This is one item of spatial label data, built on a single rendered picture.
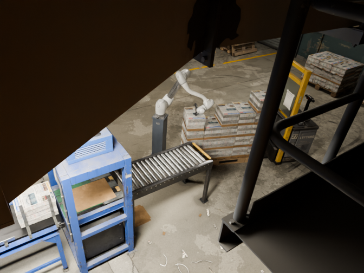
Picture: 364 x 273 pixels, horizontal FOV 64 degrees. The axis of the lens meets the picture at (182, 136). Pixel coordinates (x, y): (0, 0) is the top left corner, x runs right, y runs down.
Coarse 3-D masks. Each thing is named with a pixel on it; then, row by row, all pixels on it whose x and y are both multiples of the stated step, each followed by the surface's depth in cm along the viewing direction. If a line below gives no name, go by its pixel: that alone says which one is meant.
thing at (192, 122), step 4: (188, 116) 456; (192, 116) 457; (196, 116) 458; (200, 116) 459; (204, 116) 461; (188, 120) 452; (192, 120) 453; (196, 120) 454; (200, 120) 456; (204, 120) 457; (188, 124) 457; (192, 124) 458; (196, 124) 460; (200, 124) 461; (204, 124) 462; (188, 128) 461; (192, 128) 463; (196, 128) 464
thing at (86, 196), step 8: (88, 184) 357; (96, 184) 358; (104, 184) 359; (80, 192) 346; (88, 192) 347; (96, 192) 348; (104, 192) 348; (112, 192) 349; (80, 200) 335; (88, 200) 336; (96, 200) 337; (104, 200) 338; (80, 208) 327
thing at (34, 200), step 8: (40, 184) 316; (48, 184) 317; (24, 192) 305; (32, 192) 306; (40, 192) 307; (48, 192) 308; (16, 200) 296; (24, 200) 297; (32, 200) 298; (40, 200) 298; (16, 208) 288; (24, 208) 289; (32, 208) 294; (40, 208) 300; (48, 208) 306; (56, 208) 313; (32, 216) 300; (40, 216) 305; (48, 216) 312; (24, 224) 300
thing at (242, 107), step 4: (236, 104) 502; (240, 104) 503; (244, 104) 504; (248, 104) 505; (236, 108) 489; (240, 108) 490; (244, 108) 491; (248, 108) 492; (240, 112) 479; (244, 112) 480; (248, 112) 482; (252, 112) 483
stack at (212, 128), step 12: (216, 120) 499; (192, 132) 474; (204, 132) 484; (216, 132) 486; (228, 132) 492; (240, 132) 498; (192, 144) 488; (204, 144) 494; (216, 144) 501; (228, 144) 508; (240, 144) 514; (204, 156) 510; (216, 156) 517; (228, 156) 524
